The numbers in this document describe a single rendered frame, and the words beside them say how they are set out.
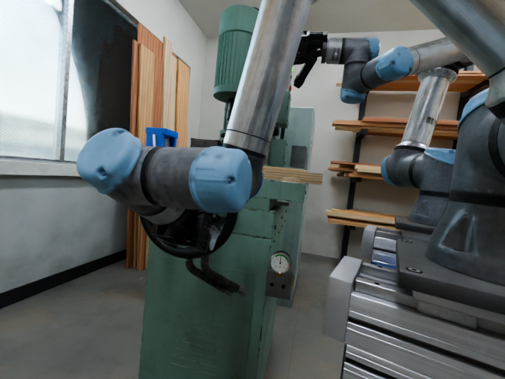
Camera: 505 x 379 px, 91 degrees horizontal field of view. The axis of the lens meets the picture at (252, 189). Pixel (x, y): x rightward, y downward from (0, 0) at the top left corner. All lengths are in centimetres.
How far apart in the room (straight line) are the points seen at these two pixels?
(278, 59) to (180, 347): 96
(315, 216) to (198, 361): 247
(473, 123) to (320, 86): 304
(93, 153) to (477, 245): 45
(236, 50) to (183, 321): 98
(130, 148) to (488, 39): 34
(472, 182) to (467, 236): 7
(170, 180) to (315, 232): 304
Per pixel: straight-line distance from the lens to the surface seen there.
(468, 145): 43
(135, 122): 242
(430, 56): 89
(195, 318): 100
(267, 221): 82
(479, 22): 30
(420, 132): 104
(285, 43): 43
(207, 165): 27
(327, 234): 328
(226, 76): 100
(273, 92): 40
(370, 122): 284
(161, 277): 100
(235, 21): 107
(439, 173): 89
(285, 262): 77
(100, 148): 33
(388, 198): 332
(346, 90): 87
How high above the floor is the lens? 91
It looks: 3 degrees down
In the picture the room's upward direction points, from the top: 6 degrees clockwise
